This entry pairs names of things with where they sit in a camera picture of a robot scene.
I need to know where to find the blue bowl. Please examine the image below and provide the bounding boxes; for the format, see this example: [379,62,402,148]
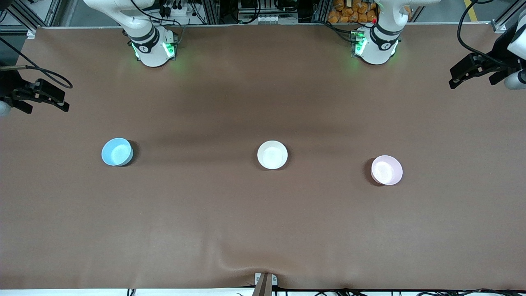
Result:
[101,137,134,167]

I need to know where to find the pink bowl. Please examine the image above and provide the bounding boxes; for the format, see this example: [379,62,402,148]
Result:
[371,155,404,186]

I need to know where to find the white bowl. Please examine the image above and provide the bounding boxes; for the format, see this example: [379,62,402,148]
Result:
[257,140,288,170]

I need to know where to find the orange snack packets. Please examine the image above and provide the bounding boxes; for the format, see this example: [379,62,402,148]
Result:
[328,0,379,24]

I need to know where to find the white power strip black plugs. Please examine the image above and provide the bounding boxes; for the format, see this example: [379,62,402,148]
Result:
[158,0,190,18]

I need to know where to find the brown table mat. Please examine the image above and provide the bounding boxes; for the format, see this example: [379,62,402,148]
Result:
[0,25,526,290]

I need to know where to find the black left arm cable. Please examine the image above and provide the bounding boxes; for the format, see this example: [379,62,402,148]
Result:
[457,0,510,66]

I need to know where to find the aluminium frame profile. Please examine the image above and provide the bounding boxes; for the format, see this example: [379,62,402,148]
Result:
[491,4,526,33]
[7,0,42,34]

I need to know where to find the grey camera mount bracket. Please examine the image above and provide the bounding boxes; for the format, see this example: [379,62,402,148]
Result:
[253,272,278,296]

